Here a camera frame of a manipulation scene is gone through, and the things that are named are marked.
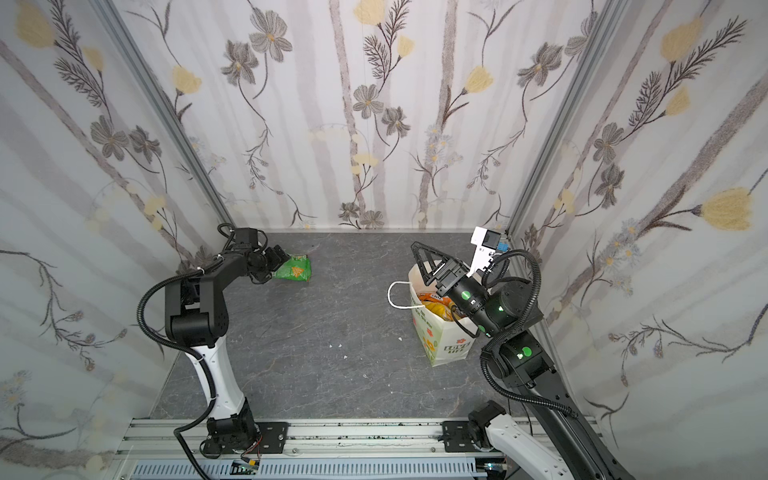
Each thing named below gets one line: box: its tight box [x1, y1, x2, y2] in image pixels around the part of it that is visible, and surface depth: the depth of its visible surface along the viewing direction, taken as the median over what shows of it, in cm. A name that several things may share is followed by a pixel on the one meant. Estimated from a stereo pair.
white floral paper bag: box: [387, 262, 477, 367], surface depth 76 cm
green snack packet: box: [272, 254, 312, 282], surface depth 106 cm
